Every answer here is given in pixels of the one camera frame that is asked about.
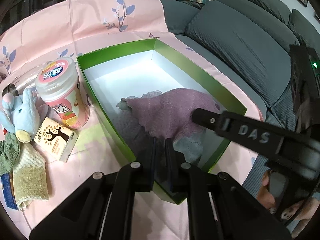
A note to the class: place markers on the grey sofa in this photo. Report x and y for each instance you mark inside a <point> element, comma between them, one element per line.
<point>237,42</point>

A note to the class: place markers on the pink plastic canister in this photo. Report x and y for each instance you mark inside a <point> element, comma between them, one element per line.
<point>63,92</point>

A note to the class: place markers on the green cardboard box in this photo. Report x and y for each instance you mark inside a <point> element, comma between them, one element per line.
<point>175,62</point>

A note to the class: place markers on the blue elephant plush toy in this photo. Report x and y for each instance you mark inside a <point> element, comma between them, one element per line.
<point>22,115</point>

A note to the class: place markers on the green waffle cloth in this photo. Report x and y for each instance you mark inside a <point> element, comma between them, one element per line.
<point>8,155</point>

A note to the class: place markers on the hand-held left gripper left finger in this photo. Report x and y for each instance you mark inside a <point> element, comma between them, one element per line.
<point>150,155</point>

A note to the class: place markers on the purple and grey towel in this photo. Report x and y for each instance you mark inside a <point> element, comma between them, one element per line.
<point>170,107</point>

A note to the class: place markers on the person's right hand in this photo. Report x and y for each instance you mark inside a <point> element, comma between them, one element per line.
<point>266,195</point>

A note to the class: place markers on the small framed picture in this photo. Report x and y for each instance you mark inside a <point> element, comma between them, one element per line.
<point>317,17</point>

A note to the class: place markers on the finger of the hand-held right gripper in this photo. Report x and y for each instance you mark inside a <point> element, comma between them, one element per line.
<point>250,132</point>

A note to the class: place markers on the glass jar with metal lid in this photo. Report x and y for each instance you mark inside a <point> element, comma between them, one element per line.
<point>11,88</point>

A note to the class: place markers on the pink floral tablecloth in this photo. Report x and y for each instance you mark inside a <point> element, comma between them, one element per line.
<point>50,30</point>

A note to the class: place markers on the beige drink carton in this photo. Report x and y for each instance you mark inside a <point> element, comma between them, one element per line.
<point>56,137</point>

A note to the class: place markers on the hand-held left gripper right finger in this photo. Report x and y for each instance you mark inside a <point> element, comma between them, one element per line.
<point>169,155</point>

